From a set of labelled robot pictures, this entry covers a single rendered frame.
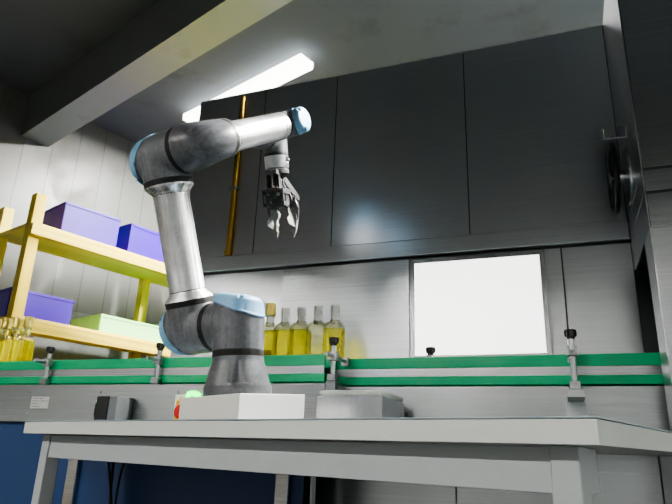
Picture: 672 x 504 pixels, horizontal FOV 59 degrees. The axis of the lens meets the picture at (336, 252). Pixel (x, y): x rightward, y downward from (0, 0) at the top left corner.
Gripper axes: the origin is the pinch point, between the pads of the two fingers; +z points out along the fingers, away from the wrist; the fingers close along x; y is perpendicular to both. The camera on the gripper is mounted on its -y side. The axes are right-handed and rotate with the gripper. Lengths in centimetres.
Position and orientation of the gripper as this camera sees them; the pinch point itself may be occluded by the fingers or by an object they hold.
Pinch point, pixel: (285, 234)
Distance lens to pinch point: 189.1
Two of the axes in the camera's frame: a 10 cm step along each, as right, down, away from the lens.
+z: 0.8, 10.0, 0.0
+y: -3.3, 0.3, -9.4
